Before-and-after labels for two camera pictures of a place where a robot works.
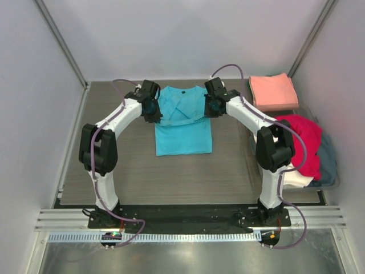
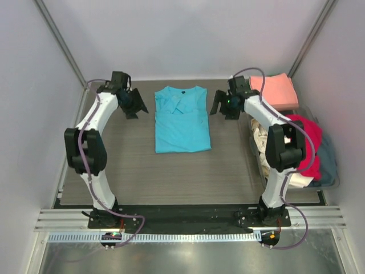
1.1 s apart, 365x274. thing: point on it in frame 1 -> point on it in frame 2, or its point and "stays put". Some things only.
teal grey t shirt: (328, 165) stays put
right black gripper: (207, 112) -> (219, 96)
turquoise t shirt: (184, 129) stays put
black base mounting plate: (187, 218) stays put
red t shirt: (313, 136) stays put
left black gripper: (156, 117) -> (139, 105)
